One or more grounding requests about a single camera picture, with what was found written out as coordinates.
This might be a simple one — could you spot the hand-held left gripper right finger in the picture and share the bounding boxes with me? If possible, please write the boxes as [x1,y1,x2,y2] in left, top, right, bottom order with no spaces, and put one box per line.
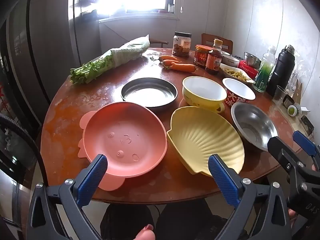
[208,154,293,240]

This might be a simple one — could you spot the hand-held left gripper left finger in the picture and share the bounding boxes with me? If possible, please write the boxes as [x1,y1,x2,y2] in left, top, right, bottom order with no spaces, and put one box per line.
[26,154,108,240]

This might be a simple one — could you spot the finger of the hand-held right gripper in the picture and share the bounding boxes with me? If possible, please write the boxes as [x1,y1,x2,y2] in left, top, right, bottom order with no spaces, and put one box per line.
[267,136,320,200]
[292,131,320,172]

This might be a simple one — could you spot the large stainless steel bowl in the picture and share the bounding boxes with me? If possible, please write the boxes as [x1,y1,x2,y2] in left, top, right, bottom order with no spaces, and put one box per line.
[230,102,279,152]

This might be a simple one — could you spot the pink plastic plate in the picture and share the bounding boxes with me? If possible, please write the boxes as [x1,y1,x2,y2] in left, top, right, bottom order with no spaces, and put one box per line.
[78,102,168,192]

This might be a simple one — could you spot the yellow shell-shaped plate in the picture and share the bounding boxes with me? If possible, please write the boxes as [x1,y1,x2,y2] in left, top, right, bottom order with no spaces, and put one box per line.
[166,106,245,178]

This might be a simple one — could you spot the red printed white bowl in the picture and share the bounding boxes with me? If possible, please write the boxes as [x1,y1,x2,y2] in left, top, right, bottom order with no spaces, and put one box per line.
[222,78,256,107]

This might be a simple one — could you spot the yellow bowl with handle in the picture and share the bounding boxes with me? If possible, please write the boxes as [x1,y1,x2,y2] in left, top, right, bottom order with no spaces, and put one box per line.
[182,76,225,113]

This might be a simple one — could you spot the round steel plate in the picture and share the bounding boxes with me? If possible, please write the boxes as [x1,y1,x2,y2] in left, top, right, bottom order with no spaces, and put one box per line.
[121,77,178,113]

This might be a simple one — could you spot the person's left hand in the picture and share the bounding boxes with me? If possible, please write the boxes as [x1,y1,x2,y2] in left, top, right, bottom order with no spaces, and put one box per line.
[134,224,155,240]

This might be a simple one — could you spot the green fruit in foam net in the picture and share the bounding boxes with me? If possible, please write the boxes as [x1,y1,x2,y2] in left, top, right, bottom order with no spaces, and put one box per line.
[287,104,300,117]

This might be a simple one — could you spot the small steel cup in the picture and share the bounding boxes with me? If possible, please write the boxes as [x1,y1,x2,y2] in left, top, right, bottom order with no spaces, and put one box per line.
[282,95,295,109]

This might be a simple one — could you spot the rabbit-shaped cardboard piece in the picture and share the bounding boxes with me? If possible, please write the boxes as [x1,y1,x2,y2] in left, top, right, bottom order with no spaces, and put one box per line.
[291,82,303,104]

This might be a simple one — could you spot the clear plastic cup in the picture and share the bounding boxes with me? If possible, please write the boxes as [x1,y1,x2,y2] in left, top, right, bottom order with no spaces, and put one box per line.
[272,85,288,105]

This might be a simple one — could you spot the person's black pants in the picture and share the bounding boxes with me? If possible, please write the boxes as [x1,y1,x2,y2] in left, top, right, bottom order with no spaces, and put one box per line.
[100,200,240,240]

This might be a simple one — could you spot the clear plastic wrap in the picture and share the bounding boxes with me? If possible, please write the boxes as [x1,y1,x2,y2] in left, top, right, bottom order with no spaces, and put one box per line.
[290,52,313,90]

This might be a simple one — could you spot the black thermos flask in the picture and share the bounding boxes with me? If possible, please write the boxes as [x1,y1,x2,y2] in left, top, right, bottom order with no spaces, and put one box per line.
[265,45,296,97]

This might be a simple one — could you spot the green liquid plastic bottle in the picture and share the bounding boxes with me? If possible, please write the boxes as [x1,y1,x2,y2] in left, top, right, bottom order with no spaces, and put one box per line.
[253,45,277,92]

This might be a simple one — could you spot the red tissue box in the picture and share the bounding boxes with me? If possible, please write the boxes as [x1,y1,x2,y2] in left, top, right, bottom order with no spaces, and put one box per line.
[237,60,259,79]

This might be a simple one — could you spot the white dish of pickled vegetables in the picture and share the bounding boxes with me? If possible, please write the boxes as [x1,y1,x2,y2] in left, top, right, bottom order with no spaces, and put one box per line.
[219,63,256,84]

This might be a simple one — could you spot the small steel bowl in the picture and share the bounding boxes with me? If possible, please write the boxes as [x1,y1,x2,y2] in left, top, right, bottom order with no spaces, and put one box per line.
[244,52,262,68]

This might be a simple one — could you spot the small white bowl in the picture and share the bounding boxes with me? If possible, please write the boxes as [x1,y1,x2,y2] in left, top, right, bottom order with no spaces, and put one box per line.
[221,54,241,67]

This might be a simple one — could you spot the yellow-capped sauce bottle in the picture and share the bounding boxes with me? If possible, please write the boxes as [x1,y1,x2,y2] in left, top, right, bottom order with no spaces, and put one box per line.
[205,38,223,75]

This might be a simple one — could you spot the large orange carrot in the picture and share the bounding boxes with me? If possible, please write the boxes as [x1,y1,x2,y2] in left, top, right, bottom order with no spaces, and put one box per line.
[166,63,197,72]

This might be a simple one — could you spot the bagged green celery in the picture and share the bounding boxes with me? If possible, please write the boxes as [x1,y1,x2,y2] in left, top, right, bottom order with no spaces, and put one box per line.
[69,35,150,85]

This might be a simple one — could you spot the red-lidded sauce jar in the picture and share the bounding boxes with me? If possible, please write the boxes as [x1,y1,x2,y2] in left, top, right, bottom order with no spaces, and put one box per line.
[194,44,210,68]

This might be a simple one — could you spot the wooden chair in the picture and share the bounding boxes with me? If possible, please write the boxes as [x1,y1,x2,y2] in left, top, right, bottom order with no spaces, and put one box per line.
[201,33,233,54]
[149,39,169,48]

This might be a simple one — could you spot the grey refrigerator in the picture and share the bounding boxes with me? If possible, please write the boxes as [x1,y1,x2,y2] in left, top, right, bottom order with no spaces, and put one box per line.
[25,0,100,130]

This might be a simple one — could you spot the black-lidded pickle jar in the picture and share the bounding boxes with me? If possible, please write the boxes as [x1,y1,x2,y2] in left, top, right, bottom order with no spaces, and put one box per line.
[172,31,192,57]

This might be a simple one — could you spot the black metal bracket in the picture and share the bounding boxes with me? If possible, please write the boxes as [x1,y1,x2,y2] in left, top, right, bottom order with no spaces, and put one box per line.
[301,115,314,135]

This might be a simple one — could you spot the black cable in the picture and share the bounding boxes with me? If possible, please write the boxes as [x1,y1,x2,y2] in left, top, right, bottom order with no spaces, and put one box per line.
[0,115,49,188]

